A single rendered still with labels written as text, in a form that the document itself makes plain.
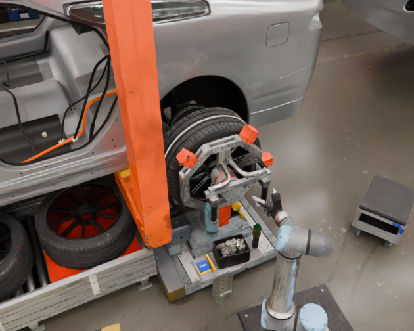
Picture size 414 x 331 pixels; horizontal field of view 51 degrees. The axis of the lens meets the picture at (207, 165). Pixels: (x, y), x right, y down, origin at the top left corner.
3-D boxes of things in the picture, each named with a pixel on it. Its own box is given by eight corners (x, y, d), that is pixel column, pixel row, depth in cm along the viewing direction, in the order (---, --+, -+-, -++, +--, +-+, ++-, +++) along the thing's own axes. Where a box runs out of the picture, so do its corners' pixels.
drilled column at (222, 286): (225, 289, 310) (226, 253, 281) (231, 301, 303) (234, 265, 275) (211, 295, 306) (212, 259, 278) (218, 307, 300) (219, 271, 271)
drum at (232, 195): (228, 176, 282) (229, 160, 272) (244, 198, 268) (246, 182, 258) (208, 183, 277) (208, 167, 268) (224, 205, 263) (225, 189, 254)
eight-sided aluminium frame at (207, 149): (253, 188, 302) (259, 126, 265) (257, 195, 298) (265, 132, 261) (181, 215, 284) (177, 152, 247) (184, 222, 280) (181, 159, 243)
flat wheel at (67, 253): (104, 185, 348) (99, 163, 332) (155, 233, 312) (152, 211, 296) (25, 230, 315) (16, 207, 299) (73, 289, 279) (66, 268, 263)
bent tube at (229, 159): (250, 154, 268) (252, 140, 261) (267, 173, 255) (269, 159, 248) (225, 162, 262) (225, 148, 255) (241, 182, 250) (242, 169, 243)
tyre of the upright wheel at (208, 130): (138, 181, 285) (215, 190, 326) (151, 205, 269) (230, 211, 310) (183, 95, 257) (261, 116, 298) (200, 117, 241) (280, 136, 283)
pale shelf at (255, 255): (250, 239, 290) (250, 236, 288) (263, 258, 278) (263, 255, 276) (190, 263, 276) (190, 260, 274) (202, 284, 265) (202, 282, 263)
